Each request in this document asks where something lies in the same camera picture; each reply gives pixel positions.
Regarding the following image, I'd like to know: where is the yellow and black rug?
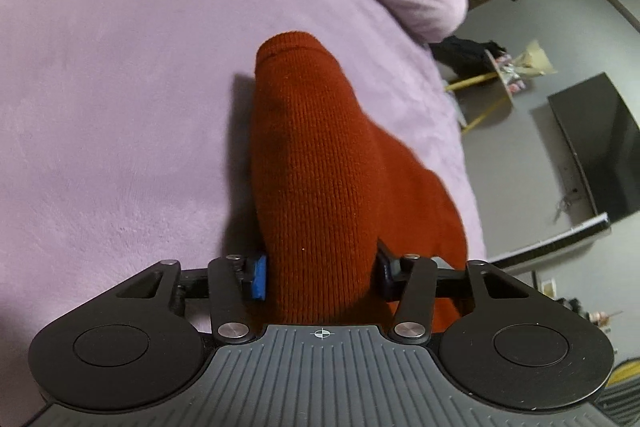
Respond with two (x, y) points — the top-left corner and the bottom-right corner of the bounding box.
(597, 354), (640, 427)

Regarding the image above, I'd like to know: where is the beige paper bag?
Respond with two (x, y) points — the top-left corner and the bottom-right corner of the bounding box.
(510, 39), (559, 80)

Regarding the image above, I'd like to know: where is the side table with yellow legs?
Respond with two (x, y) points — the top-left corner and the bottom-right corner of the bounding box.
(445, 49), (526, 135)

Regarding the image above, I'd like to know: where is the black television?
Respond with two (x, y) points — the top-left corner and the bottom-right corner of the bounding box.
(547, 73), (640, 224)

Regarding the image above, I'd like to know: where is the red knit sweater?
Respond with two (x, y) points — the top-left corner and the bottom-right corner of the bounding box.
(250, 31), (469, 336)

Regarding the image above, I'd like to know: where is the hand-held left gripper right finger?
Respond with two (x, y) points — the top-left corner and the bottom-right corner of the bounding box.
(376, 239), (537, 346)

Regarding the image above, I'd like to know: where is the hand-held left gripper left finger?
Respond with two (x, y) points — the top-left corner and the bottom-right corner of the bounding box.
(116, 255), (268, 345)

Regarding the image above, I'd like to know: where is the dark bag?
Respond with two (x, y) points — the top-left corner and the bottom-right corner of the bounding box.
(430, 34), (508, 80)

